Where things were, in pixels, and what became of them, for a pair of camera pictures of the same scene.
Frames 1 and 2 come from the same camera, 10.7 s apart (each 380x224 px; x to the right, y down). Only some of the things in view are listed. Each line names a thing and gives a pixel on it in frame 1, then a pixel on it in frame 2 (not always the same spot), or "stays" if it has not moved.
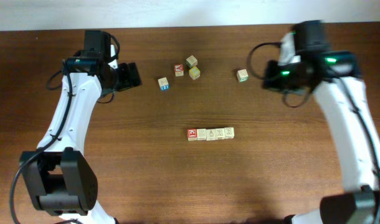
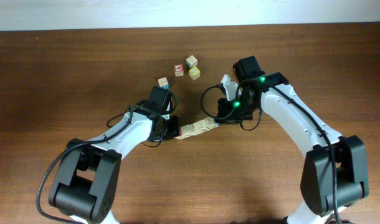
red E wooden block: [192, 134] → [184, 132]
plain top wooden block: [191, 61] stays
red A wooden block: [179, 70] stays
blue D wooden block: [201, 134] → [194, 129]
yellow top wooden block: [194, 72] stays
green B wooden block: [219, 134] → [210, 123]
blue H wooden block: [164, 84] stays
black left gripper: [129, 78] → [174, 131]
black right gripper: [268, 83] → [222, 109]
